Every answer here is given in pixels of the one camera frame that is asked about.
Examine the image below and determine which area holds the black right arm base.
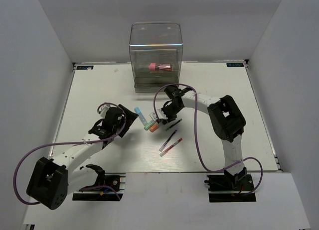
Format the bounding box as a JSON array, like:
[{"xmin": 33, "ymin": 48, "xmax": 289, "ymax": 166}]
[{"xmin": 204, "ymin": 174, "xmax": 256, "ymax": 203}]

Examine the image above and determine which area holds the pink red stationery pack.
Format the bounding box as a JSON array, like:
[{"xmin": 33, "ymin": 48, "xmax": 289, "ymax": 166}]
[{"xmin": 148, "ymin": 63, "xmax": 172, "ymax": 72}]

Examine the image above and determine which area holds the right blue table label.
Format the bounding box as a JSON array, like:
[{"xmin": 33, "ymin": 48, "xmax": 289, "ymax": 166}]
[{"xmin": 226, "ymin": 63, "xmax": 244, "ymax": 67}]

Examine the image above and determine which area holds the blue capped highlighter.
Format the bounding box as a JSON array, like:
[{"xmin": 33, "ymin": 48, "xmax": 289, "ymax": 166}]
[{"xmin": 134, "ymin": 107, "xmax": 148, "ymax": 126}]

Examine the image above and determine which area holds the left blue table label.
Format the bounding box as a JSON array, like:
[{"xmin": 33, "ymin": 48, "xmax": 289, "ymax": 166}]
[{"xmin": 76, "ymin": 65, "xmax": 94, "ymax": 70}]

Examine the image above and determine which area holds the green capped highlighter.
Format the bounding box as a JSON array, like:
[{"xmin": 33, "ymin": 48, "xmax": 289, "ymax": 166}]
[{"xmin": 144, "ymin": 120, "xmax": 154, "ymax": 130}]

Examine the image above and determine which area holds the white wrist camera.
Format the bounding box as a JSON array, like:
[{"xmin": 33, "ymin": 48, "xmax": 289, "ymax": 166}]
[
  {"xmin": 150, "ymin": 110, "xmax": 166, "ymax": 122},
  {"xmin": 97, "ymin": 104, "xmax": 111, "ymax": 117}
]

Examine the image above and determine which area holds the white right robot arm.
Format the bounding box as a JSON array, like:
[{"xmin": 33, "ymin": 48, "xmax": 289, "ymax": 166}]
[{"xmin": 150, "ymin": 84, "xmax": 247, "ymax": 190}]

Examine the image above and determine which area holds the purple gel pen refill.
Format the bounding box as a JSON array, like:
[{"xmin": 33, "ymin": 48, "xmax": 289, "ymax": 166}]
[{"xmin": 159, "ymin": 130, "xmax": 177, "ymax": 152}]

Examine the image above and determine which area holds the green gel pen refill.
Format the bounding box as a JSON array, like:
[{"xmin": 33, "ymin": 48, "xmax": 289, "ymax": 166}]
[{"xmin": 165, "ymin": 118, "xmax": 182, "ymax": 131}]

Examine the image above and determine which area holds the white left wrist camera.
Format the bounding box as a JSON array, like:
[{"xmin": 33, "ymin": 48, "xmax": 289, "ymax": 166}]
[{"xmin": 97, "ymin": 104, "xmax": 111, "ymax": 117}]

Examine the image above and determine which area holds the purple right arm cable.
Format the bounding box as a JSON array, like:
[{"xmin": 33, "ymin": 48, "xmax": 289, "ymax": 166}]
[{"xmin": 153, "ymin": 83, "xmax": 264, "ymax": 196}]

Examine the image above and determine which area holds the orange capped highlighter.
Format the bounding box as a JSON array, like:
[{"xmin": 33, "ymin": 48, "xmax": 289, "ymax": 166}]
[{"xmin": 149, "ymin": 123, "xmax": 159, "ymax": 132}]

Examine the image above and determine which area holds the red gel pen refill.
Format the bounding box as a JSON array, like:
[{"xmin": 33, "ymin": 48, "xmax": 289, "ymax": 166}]
[{"xmin": 159, "ymin": 138, "xmax": 183, "ymax": 157}]

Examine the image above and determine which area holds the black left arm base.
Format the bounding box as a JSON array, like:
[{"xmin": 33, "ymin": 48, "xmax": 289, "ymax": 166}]
[{"xmin": 72, "ymin": 173, "xmax": 126, "ymax": 202}]

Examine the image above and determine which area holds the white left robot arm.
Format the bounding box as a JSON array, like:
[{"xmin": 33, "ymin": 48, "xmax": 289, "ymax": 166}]
[{"xmin": 26, "ymin": 103, "xmax": 139, "ymax": 210}]

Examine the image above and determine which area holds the clear acrylic drawer organizer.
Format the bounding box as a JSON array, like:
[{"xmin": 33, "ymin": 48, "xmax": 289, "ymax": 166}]
[{"xmin": 129, "ymin": 21, "xmax": 183, "ymax": 93}]

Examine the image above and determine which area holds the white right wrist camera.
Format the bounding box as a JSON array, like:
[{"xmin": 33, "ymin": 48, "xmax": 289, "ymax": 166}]
[{"xmin": 150, "ymin": 110, "xmax": 166, "ymax": 122}]

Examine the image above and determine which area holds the blue table label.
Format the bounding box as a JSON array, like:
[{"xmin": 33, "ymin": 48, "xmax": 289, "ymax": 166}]
[
  {"xmin": 76, "ymin": 65, "xmax": 94, "ymax": 70},
  {"xmin": 226, "ymin": 63, "xmax": 244, "ymax": 67}
]

